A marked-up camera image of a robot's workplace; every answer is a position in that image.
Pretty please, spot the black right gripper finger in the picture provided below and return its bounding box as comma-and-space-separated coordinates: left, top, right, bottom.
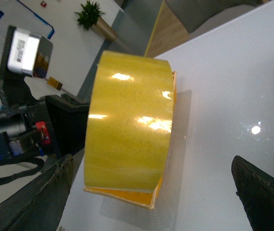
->
231, 155, 274, 231

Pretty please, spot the other arm gripper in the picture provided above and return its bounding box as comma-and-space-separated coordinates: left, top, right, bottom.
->
0, 94, 89, 231

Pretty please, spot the yellow packing tape roll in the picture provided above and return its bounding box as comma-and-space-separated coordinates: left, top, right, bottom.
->
84, 51, 176, 209

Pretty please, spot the potted green plant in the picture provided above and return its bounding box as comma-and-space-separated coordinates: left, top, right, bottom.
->
75, 0, 118, 42

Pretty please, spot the black cable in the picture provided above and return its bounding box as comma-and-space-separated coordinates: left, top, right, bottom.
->
0, 154, 45, 187

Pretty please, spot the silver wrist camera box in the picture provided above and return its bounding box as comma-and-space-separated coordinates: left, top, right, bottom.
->
7, 28, 53, 78

